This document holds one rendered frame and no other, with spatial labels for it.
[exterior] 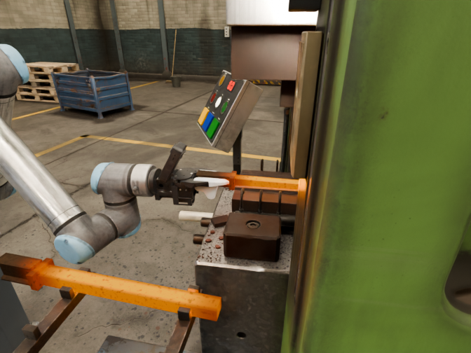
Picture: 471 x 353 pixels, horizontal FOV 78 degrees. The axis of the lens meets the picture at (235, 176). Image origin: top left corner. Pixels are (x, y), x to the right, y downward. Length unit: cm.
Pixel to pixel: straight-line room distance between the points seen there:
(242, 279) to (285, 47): 47
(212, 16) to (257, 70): 876
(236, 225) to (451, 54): 51
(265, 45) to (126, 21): 1022
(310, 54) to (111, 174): 64
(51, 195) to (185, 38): 904
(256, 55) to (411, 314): 48
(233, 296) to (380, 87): 57
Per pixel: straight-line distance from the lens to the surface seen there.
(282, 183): 75
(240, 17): 56
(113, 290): 56
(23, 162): 90
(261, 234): 62
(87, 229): 84
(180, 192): 79
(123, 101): 604
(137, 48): 1061
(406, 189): 25
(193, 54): 963
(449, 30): 22
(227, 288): 68
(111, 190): 86
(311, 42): 34
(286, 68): 61
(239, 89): 114
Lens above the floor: 135
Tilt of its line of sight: 26 degrees down
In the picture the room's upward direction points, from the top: straight up
